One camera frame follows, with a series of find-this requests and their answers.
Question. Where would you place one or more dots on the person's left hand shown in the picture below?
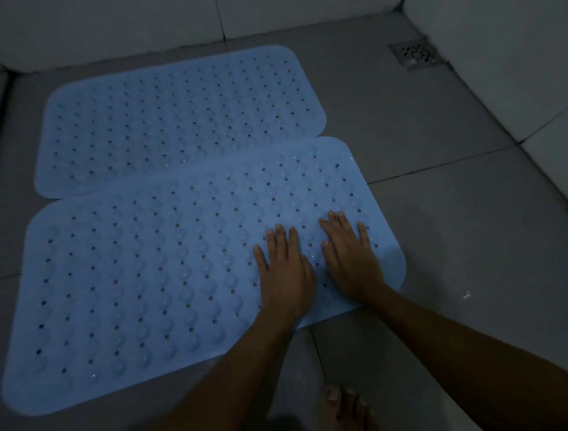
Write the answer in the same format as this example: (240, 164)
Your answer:
(286, 284)

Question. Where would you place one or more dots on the person's right hand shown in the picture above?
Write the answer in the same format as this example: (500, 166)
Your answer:
(352, 266)

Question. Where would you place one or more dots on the blue bath mat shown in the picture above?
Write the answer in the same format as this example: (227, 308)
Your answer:
(155, 120)
(133, 275)

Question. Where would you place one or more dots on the person's left forearm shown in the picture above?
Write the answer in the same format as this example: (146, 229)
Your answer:
(230, 382)

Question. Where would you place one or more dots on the person's right forearm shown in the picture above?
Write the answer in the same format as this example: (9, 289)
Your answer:
(479, 364)

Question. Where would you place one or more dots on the person's foot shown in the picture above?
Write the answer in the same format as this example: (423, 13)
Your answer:
(346, 410)

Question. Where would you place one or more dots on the square metal floor drain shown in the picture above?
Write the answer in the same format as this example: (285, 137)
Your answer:
(416, 53)

